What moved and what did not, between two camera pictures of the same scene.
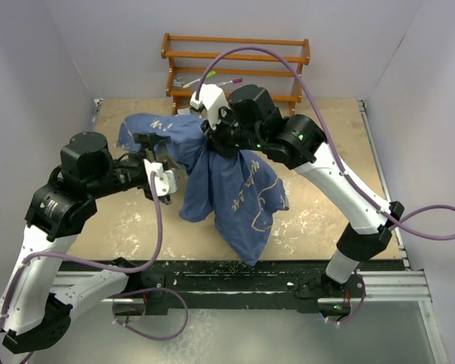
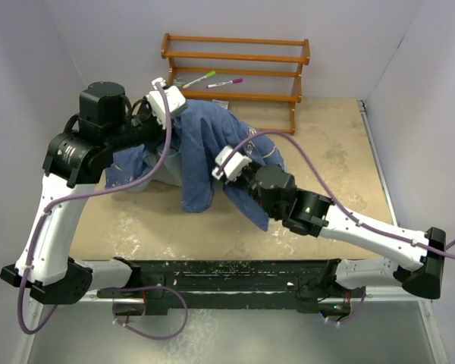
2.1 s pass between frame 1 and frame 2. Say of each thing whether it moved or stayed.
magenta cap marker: stayed
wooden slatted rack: stayed
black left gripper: moved
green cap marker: stayed
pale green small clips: stayed
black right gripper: moved
